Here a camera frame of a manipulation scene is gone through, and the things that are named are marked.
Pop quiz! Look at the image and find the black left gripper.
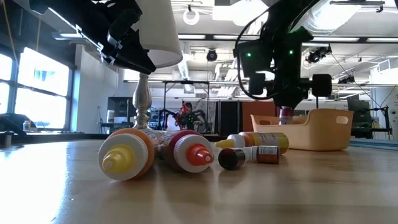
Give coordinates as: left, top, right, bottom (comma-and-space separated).
58, 0, 157, 75

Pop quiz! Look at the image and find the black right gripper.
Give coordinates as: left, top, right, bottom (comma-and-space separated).
248, 52, 333, 110

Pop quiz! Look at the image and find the beige plastic basket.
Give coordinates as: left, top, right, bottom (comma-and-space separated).
250, 108, 355, 152

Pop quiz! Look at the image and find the yellow cap food coloring bottle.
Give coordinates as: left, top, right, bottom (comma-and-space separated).
97, 128, 157, 182
215, 131, 290, 156

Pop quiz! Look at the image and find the small red food coloring bottle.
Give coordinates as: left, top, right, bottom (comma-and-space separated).
244, 145, 281, 165

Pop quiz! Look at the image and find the small black food coloring bottle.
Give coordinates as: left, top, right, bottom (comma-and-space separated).
218, 147, 247, 171

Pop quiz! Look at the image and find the orange cap food coloring bottle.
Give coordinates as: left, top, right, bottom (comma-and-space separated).
156, 129, 216, 174

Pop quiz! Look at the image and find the orange partition panel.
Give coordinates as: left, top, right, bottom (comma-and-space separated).
242, 101, 278, 134

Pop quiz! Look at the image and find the white shade silver table lamp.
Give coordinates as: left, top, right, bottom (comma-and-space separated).
131, 0, 184, 131

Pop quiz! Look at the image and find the black ceiling spotlight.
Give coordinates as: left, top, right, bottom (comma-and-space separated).
305, 45, 333, 65

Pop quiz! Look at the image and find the black partition panel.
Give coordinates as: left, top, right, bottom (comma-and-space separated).
218, 100, 241, 136

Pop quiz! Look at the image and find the black background monitor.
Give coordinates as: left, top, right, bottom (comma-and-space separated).
347, 98, 373, 126

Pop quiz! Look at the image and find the person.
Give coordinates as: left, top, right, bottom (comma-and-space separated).
183, 101, 203, 131

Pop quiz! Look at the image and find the blue mat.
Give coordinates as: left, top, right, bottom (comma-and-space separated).
348, 138, 398, 151

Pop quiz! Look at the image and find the large bright window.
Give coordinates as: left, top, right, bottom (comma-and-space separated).
0, 46, 75, 132

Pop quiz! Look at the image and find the black monitor stand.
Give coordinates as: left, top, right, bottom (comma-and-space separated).
369, 105, 392, 139

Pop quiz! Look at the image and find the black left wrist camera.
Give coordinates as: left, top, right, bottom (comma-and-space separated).
107, 8, 144, 43

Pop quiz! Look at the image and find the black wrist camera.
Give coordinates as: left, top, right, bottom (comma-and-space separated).
107, 8, 144, 43
234, 39, 276, 78

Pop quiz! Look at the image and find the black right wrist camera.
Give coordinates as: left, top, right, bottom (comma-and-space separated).
234, 39, 276, 78

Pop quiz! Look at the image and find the black background station frame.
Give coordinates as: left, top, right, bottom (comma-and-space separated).
162, 80, 210, 133

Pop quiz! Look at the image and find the white ceiling ring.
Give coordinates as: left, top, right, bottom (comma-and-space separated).
182, 7, 201, 26

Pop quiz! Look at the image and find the black ceiling camera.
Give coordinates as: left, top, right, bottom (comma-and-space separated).
206, 49, 219, 63

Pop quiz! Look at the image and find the silver ventilation duct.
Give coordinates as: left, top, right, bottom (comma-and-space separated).
290, 0, 363, 35

